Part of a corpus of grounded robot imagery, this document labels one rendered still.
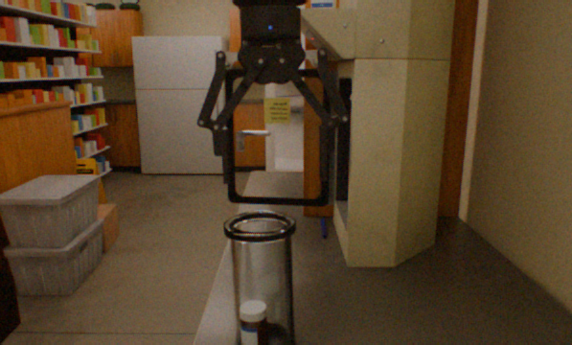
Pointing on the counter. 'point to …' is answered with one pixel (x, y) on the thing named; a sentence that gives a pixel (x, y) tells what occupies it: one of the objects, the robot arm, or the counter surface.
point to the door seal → (232, 159)
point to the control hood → (332, 30)
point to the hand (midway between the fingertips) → (274, 169)
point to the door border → (328, 153)
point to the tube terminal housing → (395, 128)
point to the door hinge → (333, 155)
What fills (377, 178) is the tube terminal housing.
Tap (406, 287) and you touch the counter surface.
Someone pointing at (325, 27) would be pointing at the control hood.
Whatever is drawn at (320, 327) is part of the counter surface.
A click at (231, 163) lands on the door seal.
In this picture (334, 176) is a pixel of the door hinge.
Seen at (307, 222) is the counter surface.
